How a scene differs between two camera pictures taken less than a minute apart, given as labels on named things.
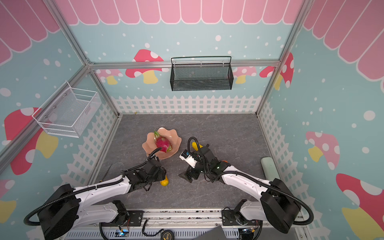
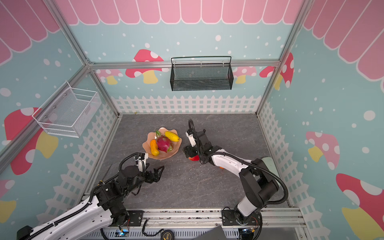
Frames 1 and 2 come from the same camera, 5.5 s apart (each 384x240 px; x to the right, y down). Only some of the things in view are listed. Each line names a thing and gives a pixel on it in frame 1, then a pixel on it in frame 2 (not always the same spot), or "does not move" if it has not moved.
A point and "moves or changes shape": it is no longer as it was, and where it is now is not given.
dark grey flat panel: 216,233 does not move
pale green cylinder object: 269,169 does not move
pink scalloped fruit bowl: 150,145 does not move
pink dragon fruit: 162,142 does not move
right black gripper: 190,174 to 193,150
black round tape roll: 167,235 does not move
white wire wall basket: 68,111 does not move
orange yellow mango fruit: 164,182 to 154,147
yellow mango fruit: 195,146 moves or changes shape
